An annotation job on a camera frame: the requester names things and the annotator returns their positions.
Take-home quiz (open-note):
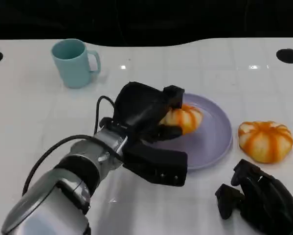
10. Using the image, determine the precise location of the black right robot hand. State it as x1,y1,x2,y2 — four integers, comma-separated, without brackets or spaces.
214,158,293,235

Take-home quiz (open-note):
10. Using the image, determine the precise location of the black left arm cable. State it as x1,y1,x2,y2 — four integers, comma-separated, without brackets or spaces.
21,95,117,196

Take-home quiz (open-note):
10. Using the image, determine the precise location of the lilac plate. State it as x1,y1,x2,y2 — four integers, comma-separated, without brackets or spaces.
146,92,233,172

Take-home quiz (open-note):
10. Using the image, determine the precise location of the black drape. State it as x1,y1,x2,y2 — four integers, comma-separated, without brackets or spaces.
0,0,293,47

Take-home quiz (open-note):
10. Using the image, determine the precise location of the pale green mug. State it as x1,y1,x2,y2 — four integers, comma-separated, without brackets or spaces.
50,38,102,89

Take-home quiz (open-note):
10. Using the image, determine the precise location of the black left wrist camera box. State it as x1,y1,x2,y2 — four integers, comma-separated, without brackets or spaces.
123,143,188,188

